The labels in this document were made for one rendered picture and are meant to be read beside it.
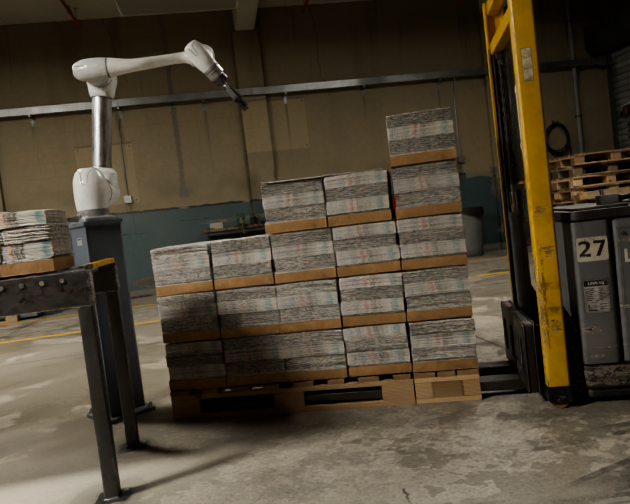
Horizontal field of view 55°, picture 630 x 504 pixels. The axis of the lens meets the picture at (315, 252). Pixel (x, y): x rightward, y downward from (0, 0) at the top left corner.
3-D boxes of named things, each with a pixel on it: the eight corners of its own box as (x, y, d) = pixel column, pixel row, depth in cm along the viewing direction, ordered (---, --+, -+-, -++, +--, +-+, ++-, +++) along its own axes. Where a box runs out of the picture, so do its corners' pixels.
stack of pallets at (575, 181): (619, 241, 900) (611, 153, 893) (669, 242, 808) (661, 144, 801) (540, 253, 871) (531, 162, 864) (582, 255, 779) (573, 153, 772)
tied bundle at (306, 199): (280, 232, 314) (275, 188, 313) (336, 225, 310) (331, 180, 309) (265, 235, 277) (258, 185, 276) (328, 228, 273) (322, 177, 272)
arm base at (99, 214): (62, 225, 306) (60, 214, 306) (104, 221, 321) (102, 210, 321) (76, 222, 293) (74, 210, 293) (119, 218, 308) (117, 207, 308)
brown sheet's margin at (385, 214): (339, 224, 310) (338, 215, 309) (396, 217, 304) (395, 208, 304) (328, 226, 272) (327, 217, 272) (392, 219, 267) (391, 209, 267)
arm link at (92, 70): (103, 51, 302) (111, 59, 316) (67, 55, 302) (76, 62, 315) (106, 78, 303) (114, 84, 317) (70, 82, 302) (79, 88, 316)
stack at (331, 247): (199, 396, 329) (179, 244, 324) (416, 380, 309) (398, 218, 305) (171, 420, 291) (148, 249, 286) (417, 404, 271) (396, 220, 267)
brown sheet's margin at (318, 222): (280, 231, 314) (279, 222, 314) (335, 224, 310) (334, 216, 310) (265, 234, 277) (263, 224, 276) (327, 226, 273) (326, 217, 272)
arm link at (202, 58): (217, 61, 306) (218, 58, 318) (195, 36, 301) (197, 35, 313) (201, 76, 308) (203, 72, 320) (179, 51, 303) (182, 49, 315)
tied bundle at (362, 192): (339, 225, 310) (333, 180, 309) (396, 218, 304) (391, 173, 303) (327, 228, 273) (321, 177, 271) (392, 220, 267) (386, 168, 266)
